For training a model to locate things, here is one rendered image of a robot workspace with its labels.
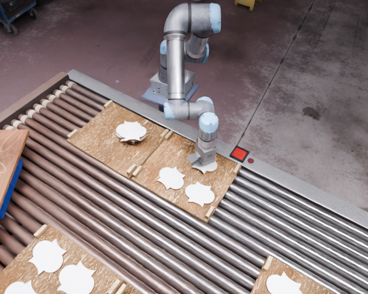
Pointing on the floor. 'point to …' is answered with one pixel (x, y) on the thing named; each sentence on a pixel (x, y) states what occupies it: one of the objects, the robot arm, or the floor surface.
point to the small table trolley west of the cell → (7, 17)
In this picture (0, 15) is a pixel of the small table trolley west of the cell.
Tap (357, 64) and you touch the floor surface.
